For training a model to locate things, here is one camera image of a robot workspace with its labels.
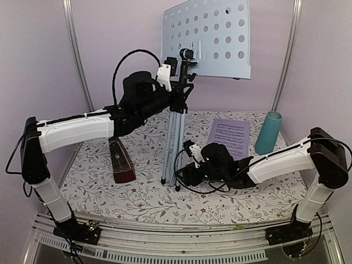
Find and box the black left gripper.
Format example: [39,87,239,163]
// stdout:
[137,79,193,120]

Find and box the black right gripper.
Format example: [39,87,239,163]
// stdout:
[174,162,227,187]

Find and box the light blue music stand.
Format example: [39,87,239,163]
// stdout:
[160,0,253,193]

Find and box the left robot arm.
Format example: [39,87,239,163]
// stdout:
[20,71,194,239]

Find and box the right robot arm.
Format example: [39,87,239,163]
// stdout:
[174,127,351,240]

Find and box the purple sheet music page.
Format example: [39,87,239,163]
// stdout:
[207,119,250,160]

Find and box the brown wooden metronome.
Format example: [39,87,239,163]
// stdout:
[108,137,136,184]

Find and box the teal cup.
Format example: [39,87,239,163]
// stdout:
[255,111,283,155]

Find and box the floral patterned table mat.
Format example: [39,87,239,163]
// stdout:
[53,109,310,225]

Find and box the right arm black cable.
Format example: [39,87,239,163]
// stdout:
[174,148,248,195]

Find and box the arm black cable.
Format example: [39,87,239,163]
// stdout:
[174,148,248,195]
[111,48,162,105]

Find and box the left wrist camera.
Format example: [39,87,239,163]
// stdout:
[156,57,178,92]

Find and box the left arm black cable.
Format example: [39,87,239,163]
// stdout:
[111,48,162,105]

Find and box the aluminium base frame rail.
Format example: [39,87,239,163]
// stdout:
[23,211,346,264]

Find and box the left aluminium frame post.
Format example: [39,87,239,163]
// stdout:
[62,0,95,111]

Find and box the aluminium frame post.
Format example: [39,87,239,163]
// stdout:
[62,0,95,111]
[271,0,303,111]

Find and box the right aluminium frame post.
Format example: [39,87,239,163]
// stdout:
[271,0,303,111]

